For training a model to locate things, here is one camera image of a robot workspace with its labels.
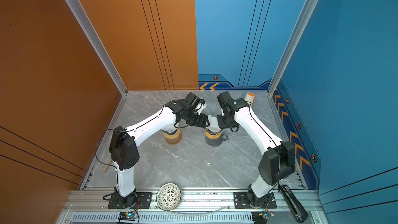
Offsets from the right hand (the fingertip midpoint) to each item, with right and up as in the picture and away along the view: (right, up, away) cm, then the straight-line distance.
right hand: (223, 125), depth 83 cm
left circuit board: (-45, -40, -12) cm, 62 cm away
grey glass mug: (-4, -11, +5) cm, 13 cm away
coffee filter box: (+22, +15, +25) cm, 37 cm away
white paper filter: (-5, -1, +2) cm, 5 cm away
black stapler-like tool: (+31, -35, -15) cm, 49 cm away
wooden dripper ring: (-6, -6, +1) cm, 8 cm away
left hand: (-8, +1, +1) cm, 9 cm away
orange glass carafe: (-28, -11, +10) cm, 32 cm away
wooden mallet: (-63, -23, 0) cm, 68 cm away
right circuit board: (+16, -40, -13) cm, 45 cm away
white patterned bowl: (-27, -33, -9) cm, 44 cm away
